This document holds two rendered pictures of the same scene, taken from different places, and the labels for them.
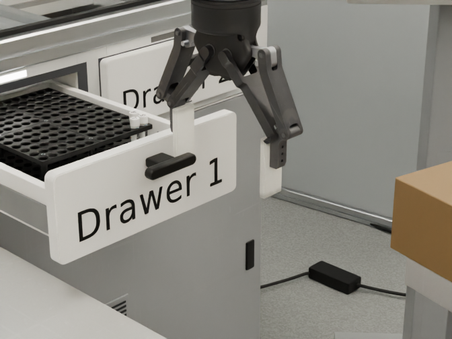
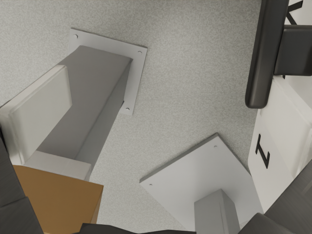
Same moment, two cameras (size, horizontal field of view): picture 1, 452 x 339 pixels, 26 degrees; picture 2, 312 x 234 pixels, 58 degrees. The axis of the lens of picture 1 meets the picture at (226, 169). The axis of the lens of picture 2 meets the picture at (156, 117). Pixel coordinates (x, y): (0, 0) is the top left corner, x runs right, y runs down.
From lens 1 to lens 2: 1.02 m
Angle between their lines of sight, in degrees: 52
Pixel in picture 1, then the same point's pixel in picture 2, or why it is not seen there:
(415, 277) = (75, 168)
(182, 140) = (278, 106)
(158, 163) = (286, 29)
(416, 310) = (226, 225)
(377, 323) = not seen: hidden behind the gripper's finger
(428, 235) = (48, 196)
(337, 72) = not seen: outside the picture
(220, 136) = (274, 197)
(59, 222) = not seen: outside the picture
